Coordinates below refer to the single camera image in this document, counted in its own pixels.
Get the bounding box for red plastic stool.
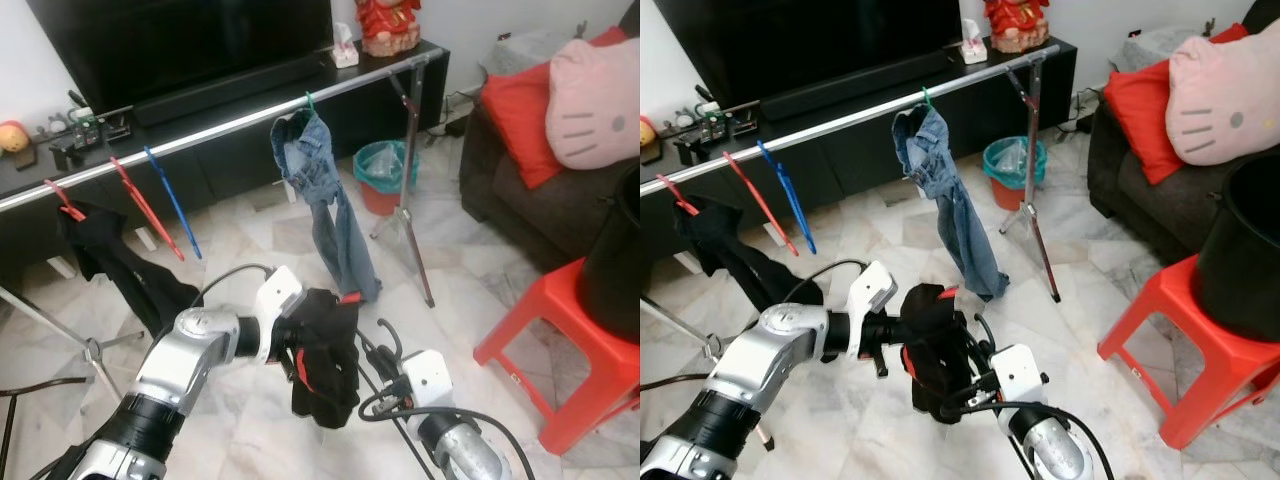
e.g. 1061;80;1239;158
1097;253;1280;451
473;258;641;456

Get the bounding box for grey sofa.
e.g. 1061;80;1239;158
1087;60;1280;266
460;70;641;271

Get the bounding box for black television cabinet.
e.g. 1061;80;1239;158
640;36;1079;271
0;40;451;281

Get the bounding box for blue hanger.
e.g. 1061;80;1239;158
143;146;203;261
756;140;818;255

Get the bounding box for black t-shirt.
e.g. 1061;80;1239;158
672;195;826;311
55;200;204;339

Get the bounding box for blue jeans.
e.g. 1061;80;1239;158
892;104;1011;301
270;108;383;303

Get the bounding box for black television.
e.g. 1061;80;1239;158
25;0;334;113
655;0;963;109

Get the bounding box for black garment red stripe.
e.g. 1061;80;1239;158
898;283;976;426
290;288;363;431

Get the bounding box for light grey throw cloth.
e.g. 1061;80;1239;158
1108;25;1201;73
480;28;576;79

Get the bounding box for red waste bin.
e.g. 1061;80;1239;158
990;180;1031;211
360;185;403;217

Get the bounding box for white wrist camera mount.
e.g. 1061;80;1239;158
400;350;456;411
990;344;1049;406
845;260;899;359
253;265;306;363

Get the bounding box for green desk gadget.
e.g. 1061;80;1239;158
675;85;761;146
48;90;136;151

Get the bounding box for red hanger carrying shirt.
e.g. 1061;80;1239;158
655;173;701;217
43;178;89;223

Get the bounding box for red figurine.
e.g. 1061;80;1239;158
355;0;423;58
983;0;1051;54

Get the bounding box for green plastic bin bag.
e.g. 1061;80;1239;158
353;140;419;194
982;136;1048;191

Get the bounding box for black soundbar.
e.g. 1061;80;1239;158
760;50;956;123
133;55;326;128

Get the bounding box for black laundry basket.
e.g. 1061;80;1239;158
1195;155;1280;341
578;165;641;344

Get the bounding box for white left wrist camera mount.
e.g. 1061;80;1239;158
845;260;899;359
253;265;306;363

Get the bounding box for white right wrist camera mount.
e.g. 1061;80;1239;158
990;344;1049;406
400;350;456;411

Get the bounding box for white tissue box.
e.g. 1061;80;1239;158
960;18;988;65
332;22;359;69

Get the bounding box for empty red hanger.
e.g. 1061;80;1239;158
722;150;801;257
108;155;186;263

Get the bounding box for silver metal clothes rack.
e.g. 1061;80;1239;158
640;45;1066;453
0;50;446;401

